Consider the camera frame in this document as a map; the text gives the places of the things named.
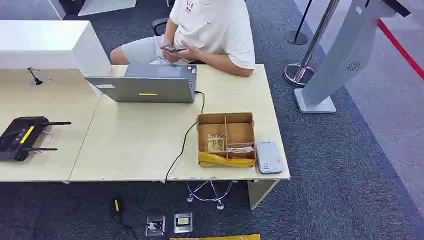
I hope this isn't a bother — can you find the black smartphone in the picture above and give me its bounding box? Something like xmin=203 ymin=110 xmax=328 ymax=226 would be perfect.
xmin=160 ymin=44 xmax=188 ymax=54

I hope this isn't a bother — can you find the chrome stool base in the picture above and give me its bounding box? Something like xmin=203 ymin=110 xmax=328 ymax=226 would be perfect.
xmin=186 ymin=180 xmax=239 ymax=211

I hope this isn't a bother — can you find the grey laptop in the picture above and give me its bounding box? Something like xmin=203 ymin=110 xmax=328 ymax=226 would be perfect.
xmin=84 ymin=63 xmax=198 ymax=104

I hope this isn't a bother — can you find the black stanchion post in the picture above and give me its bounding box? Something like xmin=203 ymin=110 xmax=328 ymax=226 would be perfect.
xmin=284 ymin=0 xmax=314 ymax=46

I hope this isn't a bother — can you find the grey kiosk stand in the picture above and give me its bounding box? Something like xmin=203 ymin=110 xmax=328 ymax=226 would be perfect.
xmin=293 ymin=0 xmax=412 ymax=115

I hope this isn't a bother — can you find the red barrier belt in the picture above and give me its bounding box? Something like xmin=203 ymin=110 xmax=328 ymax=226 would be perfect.
xmin=376 ymin=18 xmax=424 ymax=81

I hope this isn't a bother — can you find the yellow package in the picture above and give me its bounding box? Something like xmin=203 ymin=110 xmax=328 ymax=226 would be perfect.
xmin=169 ymin=233 xmax=262 ymax=240

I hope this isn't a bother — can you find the black office chair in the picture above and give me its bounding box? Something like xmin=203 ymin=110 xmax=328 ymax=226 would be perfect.
xmin=151 ymin=16 xmax=170 ymax=37

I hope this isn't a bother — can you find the chrome stanchion post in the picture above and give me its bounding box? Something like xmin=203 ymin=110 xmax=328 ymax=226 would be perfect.
xmin=283 ymin=0 xmax=341 ymax=88

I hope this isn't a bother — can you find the grey card reader device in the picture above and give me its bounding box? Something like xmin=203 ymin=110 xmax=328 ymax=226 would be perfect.
xmin=255 ymin=140 xmax=284 ymax=175

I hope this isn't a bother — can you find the person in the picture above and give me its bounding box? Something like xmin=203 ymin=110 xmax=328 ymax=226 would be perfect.
xmin=109 ymin=0 xmax=256 ymax=78

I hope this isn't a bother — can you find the black floor cable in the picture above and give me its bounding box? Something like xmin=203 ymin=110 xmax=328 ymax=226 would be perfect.
xmin=108 ymin=196 xmax=140 ymax=240

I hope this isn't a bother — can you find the white desk partition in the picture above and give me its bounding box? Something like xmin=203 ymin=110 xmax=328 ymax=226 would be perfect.
xmin=0 ymin=19 xmax=113 ymax=78

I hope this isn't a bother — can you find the floor socket with plug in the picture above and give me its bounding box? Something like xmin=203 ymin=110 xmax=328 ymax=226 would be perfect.
xmin=145 ymin=212 xmax=167 ymax=237

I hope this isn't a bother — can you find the wooden card box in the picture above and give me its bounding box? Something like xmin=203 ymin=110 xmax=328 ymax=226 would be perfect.
xmin=196 ymin=112 xmax=258 ymax=168

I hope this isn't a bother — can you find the black power cable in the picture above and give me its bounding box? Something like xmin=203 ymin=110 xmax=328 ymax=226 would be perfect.
xmin=163 ymin=90 xmax=206 ymax=185

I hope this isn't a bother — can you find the floor socket box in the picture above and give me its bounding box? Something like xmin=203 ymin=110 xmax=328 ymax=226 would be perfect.
xmin=173 ymin=212 xmax=194 ymax=234

